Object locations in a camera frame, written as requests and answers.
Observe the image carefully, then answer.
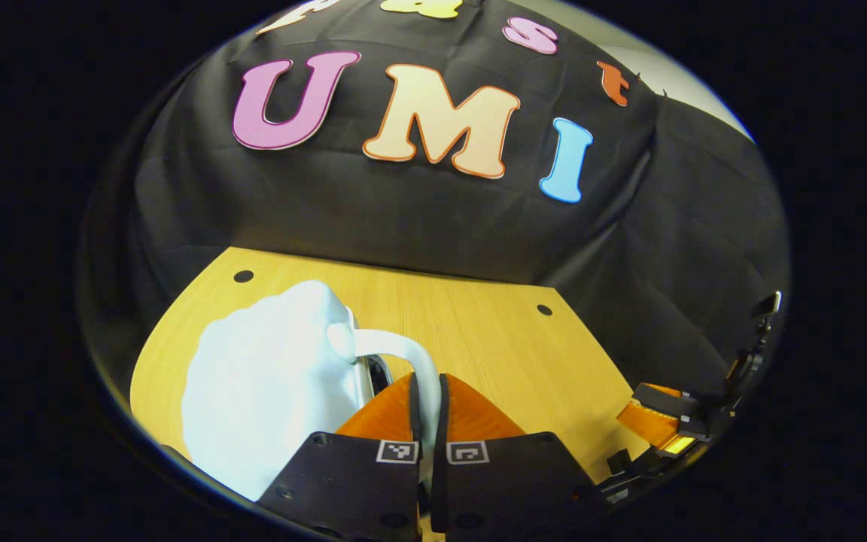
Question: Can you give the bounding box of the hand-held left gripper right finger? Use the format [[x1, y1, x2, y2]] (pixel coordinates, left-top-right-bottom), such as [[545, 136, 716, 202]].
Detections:
[[432, 372, 609, 542]]

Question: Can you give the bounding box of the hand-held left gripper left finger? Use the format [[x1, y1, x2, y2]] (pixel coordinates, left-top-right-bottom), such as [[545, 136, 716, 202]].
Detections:
[[255, 372, 423, 542]]

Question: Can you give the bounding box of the light blue bumpy suitcase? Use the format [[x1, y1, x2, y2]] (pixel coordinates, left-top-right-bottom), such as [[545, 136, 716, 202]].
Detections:
[[180, 280, 443, 504]]

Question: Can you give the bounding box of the black backdrop cloth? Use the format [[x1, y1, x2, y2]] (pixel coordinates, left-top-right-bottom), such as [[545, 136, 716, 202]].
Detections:
[[80, 0, 792, 422]]

